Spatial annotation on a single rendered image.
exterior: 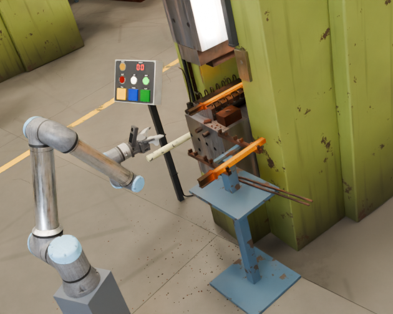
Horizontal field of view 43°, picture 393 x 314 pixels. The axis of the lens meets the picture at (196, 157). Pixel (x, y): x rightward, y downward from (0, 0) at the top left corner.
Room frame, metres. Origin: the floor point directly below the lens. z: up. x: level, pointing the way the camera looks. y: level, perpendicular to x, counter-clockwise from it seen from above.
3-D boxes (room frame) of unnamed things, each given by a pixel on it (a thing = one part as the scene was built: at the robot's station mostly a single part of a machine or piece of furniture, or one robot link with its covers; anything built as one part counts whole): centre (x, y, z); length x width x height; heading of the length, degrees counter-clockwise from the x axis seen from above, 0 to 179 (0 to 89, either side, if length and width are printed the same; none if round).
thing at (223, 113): (2.51, -0.24, 0.95); 0.12 x 0.09 x 0.07; 116
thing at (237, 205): (2.11, -0.14, 0.72); 0.40 x 0.30 x 0.02; 31
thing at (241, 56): (2.41, -0.37, 1.27); 0.09 x 0.02 x 0.17; 26
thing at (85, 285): (1.86, 0.73, 0.65); 0.19 x 0.19 x 0.10
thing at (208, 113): (2.73, -0.30, 0.96); 0.42 x 0.20 x 0.09; 116
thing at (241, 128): (2.69, -0.33, 0.69); 0.56 x 0.38 x 0.45; 116
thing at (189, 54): (2.73, -0.30, 1.32); 0.42 x 0.20 x 0.10; 116
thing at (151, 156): (2.91, 0.12, 0.62); 0.44 x 0.05 x 0.05; 116
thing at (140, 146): (2.41, 0.30, 0.97); 0.12 x 0.08 x 0.09; 116
